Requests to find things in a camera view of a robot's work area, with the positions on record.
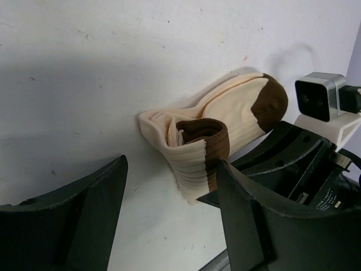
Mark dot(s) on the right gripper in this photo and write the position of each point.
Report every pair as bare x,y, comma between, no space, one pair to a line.
300,165

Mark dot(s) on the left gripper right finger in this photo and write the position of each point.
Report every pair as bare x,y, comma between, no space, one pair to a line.
266,231

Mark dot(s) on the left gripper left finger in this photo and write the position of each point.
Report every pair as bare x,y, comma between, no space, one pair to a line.
70,228

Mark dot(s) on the striped beige brown sock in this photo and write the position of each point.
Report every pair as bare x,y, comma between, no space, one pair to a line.
234,114

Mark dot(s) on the aluminium front rail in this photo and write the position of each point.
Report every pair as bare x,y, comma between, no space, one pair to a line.
219,263

